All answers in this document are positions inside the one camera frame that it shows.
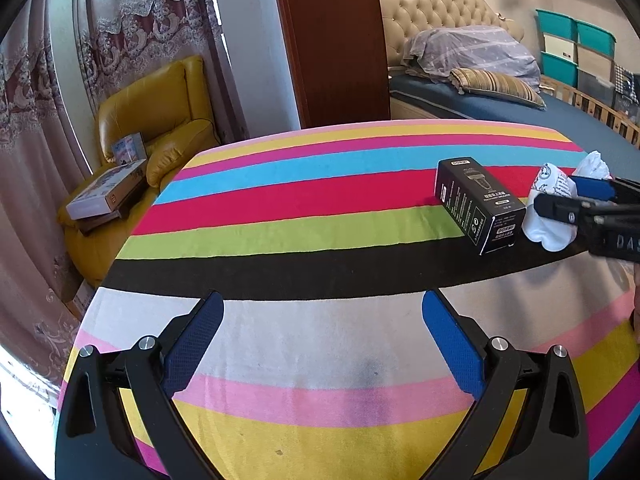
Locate beige storage box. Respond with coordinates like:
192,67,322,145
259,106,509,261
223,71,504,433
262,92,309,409
575,44,615,77

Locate grey clear storage box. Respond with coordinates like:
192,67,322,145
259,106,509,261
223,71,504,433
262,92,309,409
576,67,617,98

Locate brown wooden cabinet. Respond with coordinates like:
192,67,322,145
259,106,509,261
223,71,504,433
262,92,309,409
270,0,392,131

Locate bed with blue mattress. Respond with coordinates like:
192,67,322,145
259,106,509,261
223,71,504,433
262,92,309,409
389,74,640,151

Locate black printed box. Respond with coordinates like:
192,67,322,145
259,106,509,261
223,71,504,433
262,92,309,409
434,157,527,256

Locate beige tufted headboard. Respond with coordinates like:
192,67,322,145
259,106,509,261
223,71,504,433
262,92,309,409
384,0,525,78

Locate crumpled white tissue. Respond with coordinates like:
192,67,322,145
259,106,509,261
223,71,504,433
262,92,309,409
572,150,613,181

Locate small printed box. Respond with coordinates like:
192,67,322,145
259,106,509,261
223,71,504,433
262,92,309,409
111,132,147,165

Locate white printed wrapper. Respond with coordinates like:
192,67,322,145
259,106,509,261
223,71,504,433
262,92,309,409
522,161,583,253

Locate beige lace curtain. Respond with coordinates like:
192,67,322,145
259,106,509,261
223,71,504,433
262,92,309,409
0,0,251,361

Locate wooden crib rail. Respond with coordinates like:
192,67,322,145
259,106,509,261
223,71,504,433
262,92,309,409
539,76,640,148

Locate houndstooth fabric bag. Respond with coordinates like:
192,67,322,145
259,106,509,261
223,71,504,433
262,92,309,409
614,62,640,86

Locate large flat white box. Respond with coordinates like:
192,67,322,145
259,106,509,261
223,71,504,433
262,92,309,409
66,159,150,221

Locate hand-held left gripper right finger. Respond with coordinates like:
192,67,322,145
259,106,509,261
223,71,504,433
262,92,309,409
421,289,591,480

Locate striped pillow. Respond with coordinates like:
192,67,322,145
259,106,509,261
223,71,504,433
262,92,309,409
449,67,547,110

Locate cream storage box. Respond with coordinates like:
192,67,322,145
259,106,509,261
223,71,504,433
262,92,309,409
542,34,578,60

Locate teal storage box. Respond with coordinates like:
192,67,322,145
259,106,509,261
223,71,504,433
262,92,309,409
541,52,581,78
536,8,578,41
575,20,617,57

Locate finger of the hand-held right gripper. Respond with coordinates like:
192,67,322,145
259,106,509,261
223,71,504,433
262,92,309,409
570,174,640,203
534,194,640,226

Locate light blue patterned duvet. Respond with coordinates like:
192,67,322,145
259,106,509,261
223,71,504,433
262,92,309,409
400,25,542,92

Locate colourful striped tablecloth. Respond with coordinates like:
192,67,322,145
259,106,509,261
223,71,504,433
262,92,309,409
56,121,640,480

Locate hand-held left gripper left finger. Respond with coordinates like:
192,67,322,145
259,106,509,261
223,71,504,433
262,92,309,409
54,290,225,480

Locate yellow leather armchair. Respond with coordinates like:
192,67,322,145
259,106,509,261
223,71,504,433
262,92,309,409
57,55,221,288

